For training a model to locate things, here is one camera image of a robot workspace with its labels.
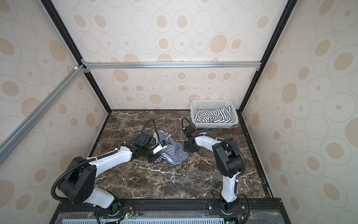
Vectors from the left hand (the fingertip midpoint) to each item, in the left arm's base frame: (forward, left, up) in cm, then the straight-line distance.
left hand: (163, 153), depth 87 cm
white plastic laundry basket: (+46, -23, -1) cm, 51 cm away
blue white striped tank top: (+2, -7, -3) cm, 8 cm away
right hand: (+7, -19, -7) cm, 22 cm away
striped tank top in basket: (+36, -39, -4) cm, 53 cm away
